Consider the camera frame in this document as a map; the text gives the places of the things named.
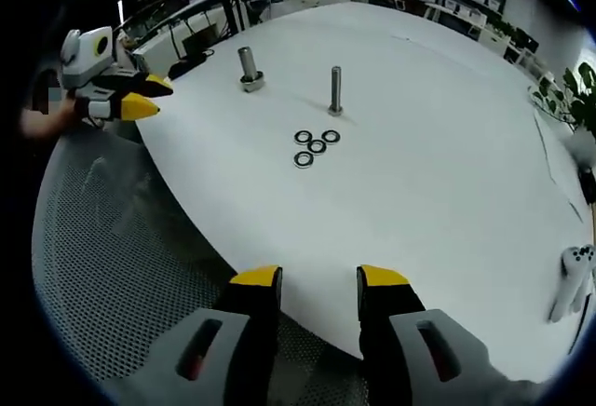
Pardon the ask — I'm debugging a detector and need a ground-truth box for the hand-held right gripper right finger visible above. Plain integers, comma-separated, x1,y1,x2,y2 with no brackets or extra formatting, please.
356,264,541,406

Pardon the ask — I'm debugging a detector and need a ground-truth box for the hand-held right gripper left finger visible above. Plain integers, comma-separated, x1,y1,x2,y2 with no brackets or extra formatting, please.
109,264,284,406

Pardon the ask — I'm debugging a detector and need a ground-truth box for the thick threaded stud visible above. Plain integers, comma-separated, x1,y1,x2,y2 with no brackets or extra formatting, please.
237,46,266,94

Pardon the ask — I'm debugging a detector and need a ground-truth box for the thin threaded stud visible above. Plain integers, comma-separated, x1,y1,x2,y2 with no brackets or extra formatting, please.
327,65,345,117

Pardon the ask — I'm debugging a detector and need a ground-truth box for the black standing desk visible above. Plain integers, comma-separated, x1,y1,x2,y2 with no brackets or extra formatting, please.
121,0,248,61

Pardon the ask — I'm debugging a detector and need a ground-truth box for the grey mesh office chair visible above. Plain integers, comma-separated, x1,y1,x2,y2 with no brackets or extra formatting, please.
31,138,369,406

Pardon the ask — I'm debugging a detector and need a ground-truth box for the white game controller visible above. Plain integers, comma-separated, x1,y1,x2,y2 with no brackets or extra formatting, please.
548,245,595,324

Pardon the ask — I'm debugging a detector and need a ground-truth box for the small black device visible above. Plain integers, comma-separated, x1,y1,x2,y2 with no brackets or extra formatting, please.
576,168,593,202

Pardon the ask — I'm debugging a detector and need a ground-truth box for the green potted plant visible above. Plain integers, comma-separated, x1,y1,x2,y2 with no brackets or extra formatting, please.
530,61,596,165

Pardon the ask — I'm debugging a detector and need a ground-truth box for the thin cable on table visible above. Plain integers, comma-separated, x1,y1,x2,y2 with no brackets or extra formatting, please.
533,112,583,223

